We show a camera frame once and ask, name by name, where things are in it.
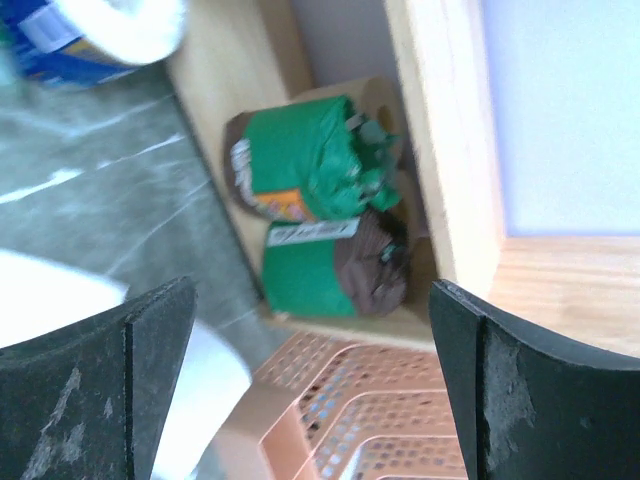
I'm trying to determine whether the white toilet roll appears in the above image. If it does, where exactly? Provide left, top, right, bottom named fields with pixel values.
left=1, top=250, right=251, bottom=479

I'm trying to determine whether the blue roll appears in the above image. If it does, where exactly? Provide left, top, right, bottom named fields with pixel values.
left=1, top=1, right=189, bottom=88

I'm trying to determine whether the green brown roll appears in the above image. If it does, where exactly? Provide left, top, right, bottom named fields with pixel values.
left=261, top=209, right=410, bottom=318
left=223, top=95, right=400, bottom=223

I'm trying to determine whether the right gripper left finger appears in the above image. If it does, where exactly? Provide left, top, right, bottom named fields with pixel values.
left=1, top=277, right=196, bottom=479

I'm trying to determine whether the wooden two-tier shelf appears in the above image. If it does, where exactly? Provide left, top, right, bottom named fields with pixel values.
left=168, top=1, right=639, bottom=356

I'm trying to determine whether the orange plastic file organizer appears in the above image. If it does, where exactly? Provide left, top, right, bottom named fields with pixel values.
left=213, top=333, right=467, bottom=479

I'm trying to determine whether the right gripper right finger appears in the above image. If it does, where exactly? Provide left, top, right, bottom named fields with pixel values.
left=428, top=280, right=639, bottom=480

